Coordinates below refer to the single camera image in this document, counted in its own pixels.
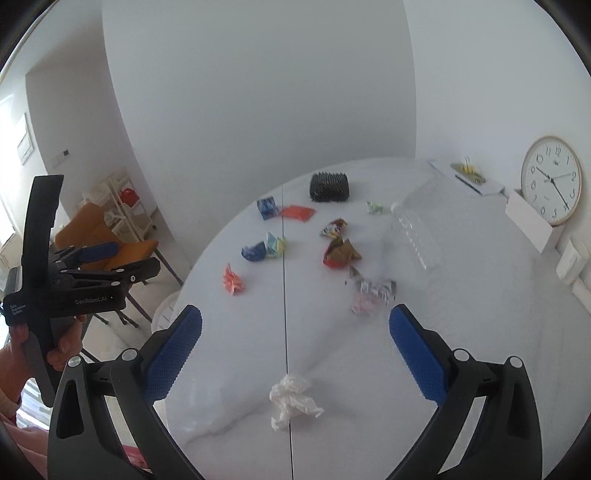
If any white shelf rack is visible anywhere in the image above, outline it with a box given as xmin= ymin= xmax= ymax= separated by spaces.
xmin=78 ymin=168 xmax=155 ymax=242

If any brown white snack wrapper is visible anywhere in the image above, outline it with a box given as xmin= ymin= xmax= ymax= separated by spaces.
xmin=321 ymin=218 xmax=348 ymax=239

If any clear plastic water bottle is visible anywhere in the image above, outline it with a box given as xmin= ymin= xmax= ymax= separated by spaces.
xmin=390 ymin=181 xmax=442 ymax=272

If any white plastic trash bin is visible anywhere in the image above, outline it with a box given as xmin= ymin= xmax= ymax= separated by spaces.
xmin=151 ymin=291 xmax=179 ymax=333

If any crumpled white tissue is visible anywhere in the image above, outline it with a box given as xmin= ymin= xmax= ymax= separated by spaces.
xmin=269 ymin=374 xmax=325 ymax=431

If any light blue yellow wrapper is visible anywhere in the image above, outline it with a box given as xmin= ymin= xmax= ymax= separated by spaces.
xmin=266 ymin=232 xmax=287 ymax=259

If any orange red crumpled wrapper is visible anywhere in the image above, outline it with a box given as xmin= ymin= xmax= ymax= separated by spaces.
xmin=222 ymin=264 xmax=245 ymax=295

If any blue bird-print paper wrapper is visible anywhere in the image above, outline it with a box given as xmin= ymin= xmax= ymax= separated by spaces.
xmin=256 ymin=196 xmax=280 ymax=221

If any silver clear plastic wrapper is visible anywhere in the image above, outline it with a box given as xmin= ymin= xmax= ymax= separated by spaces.
xmin=346 ymin=266 xmax=398 ymax=317

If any dark blue crumpled wrapper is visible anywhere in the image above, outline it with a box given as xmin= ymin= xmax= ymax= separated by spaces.
xmin=242 ymin=241 xmax=266 ymax=262

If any orange leather chair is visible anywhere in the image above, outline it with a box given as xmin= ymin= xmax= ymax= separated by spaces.
xmin=54 ymin=203 xmax=183 ymax=286

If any red flat paper packet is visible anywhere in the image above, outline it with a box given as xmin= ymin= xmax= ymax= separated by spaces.
xmin=280 ymin=205 xmax=315 ymax=222

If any small green crumpled wrapper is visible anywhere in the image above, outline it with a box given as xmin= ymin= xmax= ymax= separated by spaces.
xmin=367 ymin=201 xmax=386 ymax=215

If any black foam mesh sleeve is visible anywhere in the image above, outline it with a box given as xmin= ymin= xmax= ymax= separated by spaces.
xmin=308 ymin=172 xmax=349 ymax=203

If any person's left hand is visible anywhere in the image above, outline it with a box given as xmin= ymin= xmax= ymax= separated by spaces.
xmin=1 ymin=315 xmax=86 ymax=423

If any white box under clock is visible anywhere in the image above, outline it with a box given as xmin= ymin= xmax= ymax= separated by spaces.
xmin=505 ymin=190 xmax=565 ymax=254

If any small white box right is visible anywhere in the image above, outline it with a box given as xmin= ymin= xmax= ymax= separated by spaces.
xmin=556 ymin=236 xmax=590 ymax=285

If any red brown folded wrapper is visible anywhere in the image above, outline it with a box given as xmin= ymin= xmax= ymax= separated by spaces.
xmin=322 ymin=237 xmax=363 ymax=269

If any round white wall clock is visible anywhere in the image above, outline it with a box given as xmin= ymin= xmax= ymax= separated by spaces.
xmin=521 ymin=136 xmax=583 ymax=226

